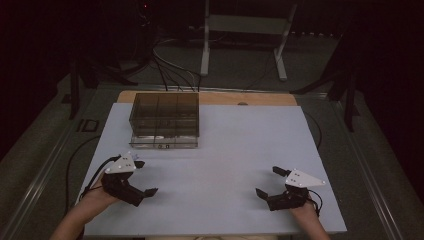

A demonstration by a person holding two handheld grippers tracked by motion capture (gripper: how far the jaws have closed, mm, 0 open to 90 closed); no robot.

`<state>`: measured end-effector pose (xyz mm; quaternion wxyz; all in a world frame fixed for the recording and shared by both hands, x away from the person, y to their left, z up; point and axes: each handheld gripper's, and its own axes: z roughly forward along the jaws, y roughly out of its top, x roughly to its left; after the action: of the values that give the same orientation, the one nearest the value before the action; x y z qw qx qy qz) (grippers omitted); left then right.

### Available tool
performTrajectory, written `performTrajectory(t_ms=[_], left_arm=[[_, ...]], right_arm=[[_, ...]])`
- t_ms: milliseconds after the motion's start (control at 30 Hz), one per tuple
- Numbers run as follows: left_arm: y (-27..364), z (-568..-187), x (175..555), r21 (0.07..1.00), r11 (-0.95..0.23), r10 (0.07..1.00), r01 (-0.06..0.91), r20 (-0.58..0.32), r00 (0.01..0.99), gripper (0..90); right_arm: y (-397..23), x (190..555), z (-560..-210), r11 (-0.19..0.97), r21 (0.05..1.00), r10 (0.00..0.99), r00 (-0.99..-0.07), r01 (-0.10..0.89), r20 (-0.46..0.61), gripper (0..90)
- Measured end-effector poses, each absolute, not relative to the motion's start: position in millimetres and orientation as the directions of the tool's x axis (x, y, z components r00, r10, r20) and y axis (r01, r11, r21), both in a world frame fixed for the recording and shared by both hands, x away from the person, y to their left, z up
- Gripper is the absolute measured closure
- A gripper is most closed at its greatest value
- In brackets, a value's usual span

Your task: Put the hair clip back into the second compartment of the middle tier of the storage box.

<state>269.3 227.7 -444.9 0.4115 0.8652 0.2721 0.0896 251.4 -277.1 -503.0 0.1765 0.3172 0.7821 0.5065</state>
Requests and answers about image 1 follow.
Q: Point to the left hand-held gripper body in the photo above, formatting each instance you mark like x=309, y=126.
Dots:
x=121, y=188

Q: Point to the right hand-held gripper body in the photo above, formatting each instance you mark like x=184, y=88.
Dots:
x=290, y=199

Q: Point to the smoky transparent drawer cabinet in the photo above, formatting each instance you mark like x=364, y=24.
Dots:
x=165, y=106

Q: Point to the person's right hand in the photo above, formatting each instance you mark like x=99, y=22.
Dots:
x=305, y=212

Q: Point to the person's left hand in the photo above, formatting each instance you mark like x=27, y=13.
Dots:
x=100, y=198

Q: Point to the white table board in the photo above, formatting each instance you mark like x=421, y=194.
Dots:
x=216, y=173

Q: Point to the person's light clothing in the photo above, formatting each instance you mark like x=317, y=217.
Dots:
x=206, y=238

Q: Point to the wooden table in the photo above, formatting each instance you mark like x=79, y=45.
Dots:
x=233, y=98

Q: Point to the black stand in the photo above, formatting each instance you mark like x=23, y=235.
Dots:
x=349, y=100
x=74, y=93

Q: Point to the white metal stand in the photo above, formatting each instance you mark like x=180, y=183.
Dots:
x=205, y=50

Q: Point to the metal floor rail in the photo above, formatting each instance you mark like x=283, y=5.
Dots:
x=40, y=180
x=372, y=183

